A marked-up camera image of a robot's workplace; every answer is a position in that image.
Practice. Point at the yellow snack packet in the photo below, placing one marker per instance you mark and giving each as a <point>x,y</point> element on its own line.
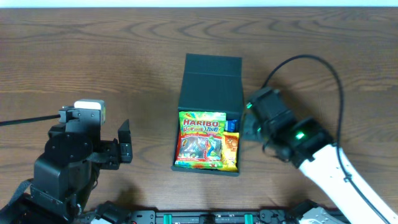
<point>229,151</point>

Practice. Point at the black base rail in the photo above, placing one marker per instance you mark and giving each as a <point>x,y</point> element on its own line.
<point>315,215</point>

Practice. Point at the Haribo gummy worms bag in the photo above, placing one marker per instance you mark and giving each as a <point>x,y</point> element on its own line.
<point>200,140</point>

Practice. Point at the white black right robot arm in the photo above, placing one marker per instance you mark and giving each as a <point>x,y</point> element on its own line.
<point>354,197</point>

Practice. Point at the black gift box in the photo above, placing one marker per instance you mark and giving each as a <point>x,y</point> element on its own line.
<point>213,83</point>

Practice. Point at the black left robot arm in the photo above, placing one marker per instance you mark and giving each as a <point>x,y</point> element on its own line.
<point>64,176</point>

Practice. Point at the blue cookie packet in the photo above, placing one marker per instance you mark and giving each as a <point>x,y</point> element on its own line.
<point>231,126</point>

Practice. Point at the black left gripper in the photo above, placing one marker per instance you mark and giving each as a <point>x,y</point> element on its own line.
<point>113,150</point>

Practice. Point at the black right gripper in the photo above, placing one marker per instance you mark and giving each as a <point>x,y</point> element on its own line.
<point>249,132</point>

